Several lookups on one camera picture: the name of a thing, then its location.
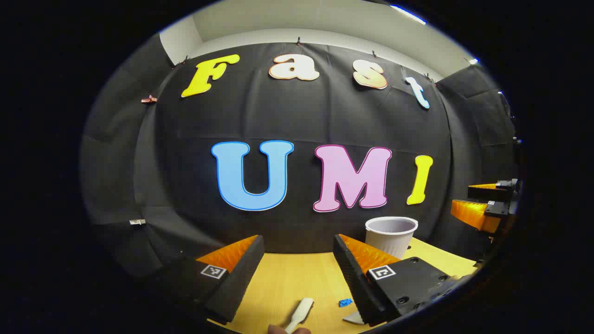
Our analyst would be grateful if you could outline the wooden desktop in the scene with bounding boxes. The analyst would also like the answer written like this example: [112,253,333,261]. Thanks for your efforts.
[207,237,478,334]

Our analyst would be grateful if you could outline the white garbage bin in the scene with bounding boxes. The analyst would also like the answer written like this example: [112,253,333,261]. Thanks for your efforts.
[365,216,419,259]

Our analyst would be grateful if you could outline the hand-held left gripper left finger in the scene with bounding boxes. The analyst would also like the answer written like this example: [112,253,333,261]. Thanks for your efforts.
[153,234,265,325]

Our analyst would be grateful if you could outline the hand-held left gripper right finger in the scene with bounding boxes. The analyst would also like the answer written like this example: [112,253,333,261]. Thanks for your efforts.
[333,233,478,327]

